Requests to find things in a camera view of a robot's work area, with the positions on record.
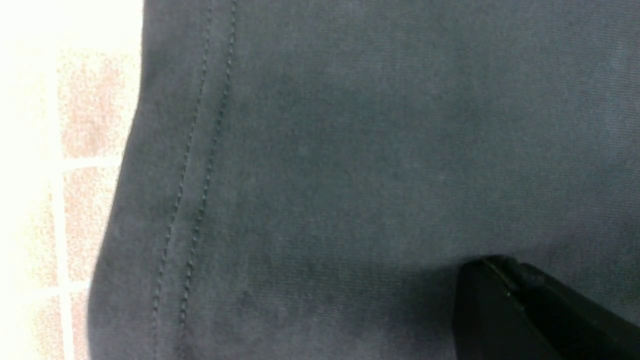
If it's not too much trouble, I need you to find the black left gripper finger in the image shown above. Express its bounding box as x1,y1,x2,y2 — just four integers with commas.
452,255,640,360

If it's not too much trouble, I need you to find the dark gray long-sleeve shirt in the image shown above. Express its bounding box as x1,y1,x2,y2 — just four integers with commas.
87,0,639,360

